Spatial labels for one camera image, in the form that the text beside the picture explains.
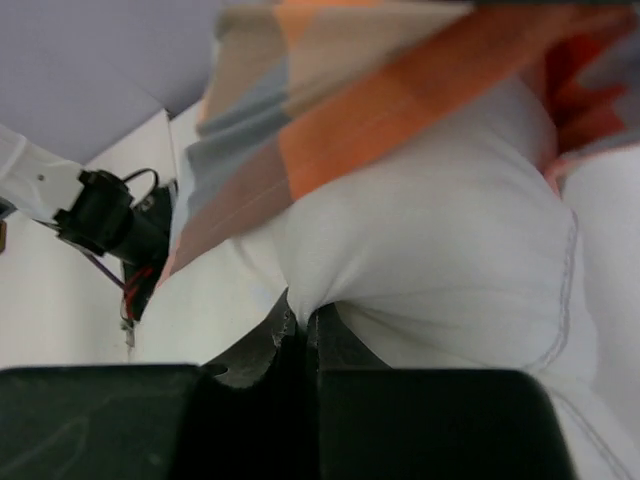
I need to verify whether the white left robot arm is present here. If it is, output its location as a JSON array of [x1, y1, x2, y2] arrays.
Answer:
[[1, 126, 135, 262]]

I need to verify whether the colourful checked pillowcase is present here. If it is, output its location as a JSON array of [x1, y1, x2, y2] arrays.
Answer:
[[163, 1, 639, 276]]

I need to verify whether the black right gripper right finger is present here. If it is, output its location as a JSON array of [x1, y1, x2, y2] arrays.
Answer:
[[308, 305, 577, 479]]

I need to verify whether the white pillow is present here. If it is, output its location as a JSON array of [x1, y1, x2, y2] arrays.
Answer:
[[135, 78, 639, 479]]

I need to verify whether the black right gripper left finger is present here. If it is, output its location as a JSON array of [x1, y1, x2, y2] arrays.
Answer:
[[1, 299, 300, 479]]

